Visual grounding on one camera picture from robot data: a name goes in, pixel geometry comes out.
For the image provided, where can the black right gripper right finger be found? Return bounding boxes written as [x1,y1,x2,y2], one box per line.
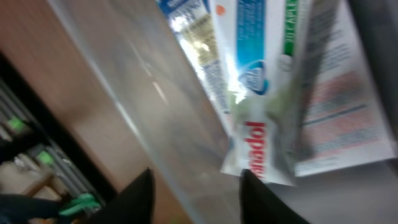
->
[239,169,309,224]

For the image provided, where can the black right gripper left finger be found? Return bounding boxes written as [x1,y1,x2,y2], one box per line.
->
[90,168,155,224]

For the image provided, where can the blue cooling patch box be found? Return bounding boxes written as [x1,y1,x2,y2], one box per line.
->
[157,0,396,178]

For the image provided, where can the white Panadol box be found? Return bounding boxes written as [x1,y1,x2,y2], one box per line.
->
[210,0,338,186]

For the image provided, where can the clear plastic container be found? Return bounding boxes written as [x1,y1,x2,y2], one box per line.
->
[50,1,397,223]

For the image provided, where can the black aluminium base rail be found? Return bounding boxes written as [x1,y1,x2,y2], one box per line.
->
[1,56,116,223]

